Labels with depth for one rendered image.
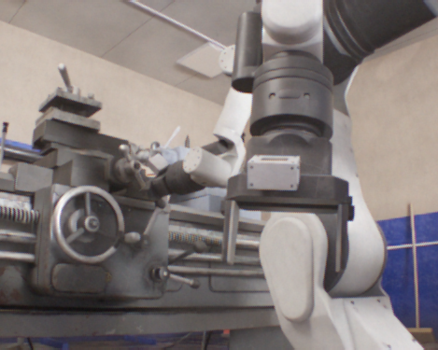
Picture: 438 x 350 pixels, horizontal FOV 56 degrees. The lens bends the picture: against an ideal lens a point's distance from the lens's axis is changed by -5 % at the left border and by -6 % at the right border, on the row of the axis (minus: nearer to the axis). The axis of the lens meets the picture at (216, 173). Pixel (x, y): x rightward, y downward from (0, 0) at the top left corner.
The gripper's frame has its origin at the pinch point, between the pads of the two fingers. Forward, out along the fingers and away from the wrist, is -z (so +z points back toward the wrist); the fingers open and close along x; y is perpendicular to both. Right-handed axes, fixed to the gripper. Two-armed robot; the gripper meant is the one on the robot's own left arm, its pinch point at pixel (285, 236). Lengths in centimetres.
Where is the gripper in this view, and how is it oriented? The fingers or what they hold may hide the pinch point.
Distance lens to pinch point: 43.1
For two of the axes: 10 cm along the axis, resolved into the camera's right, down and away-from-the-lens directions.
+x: -9.7, -0.3, 2.3
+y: -2.1, -3.4, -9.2
